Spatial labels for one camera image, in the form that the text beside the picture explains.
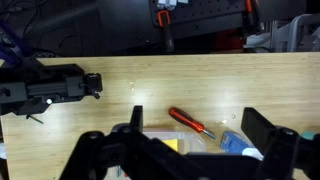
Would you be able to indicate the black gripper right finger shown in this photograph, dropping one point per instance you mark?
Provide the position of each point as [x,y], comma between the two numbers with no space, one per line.
[258,128]

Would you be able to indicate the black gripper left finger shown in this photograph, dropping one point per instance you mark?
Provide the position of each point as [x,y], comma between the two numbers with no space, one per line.
[136,118]

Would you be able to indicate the clear plastic container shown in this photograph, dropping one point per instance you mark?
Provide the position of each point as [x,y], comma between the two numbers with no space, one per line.
[190,141]

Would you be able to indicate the blue white plastic bottle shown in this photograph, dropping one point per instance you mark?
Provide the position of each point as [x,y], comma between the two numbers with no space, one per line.
[233,143]

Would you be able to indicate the yellow sticky note pad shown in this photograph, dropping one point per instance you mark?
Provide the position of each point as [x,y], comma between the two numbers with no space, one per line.
[171,145]

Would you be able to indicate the teal plastic cup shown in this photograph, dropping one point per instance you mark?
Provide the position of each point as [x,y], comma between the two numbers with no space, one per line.
[308,135]

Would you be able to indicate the orange black bar clamp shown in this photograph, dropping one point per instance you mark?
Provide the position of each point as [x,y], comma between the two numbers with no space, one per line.
[248,6]
[166,33]

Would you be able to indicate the red box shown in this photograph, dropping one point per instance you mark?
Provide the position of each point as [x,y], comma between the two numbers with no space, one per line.
[228,40]

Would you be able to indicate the grey plastic chair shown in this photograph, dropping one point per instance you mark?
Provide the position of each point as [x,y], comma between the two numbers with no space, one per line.
[300,30]

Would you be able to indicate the black pegboard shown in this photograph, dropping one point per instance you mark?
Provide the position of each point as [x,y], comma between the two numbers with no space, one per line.
[200,10]

